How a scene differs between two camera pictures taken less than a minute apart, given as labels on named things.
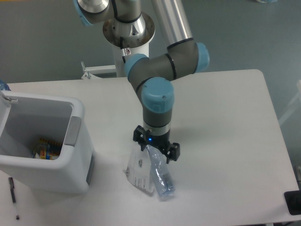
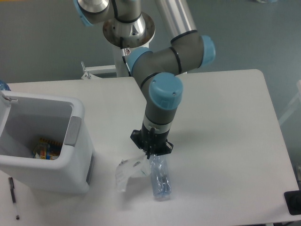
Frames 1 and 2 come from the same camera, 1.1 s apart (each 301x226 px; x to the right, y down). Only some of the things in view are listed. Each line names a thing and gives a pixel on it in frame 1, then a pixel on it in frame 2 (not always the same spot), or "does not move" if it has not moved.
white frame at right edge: (296, 101) does not move
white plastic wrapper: (138, 169) to (127, 169)
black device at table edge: (293, 200) does not move
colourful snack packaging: (47, 149) does not move
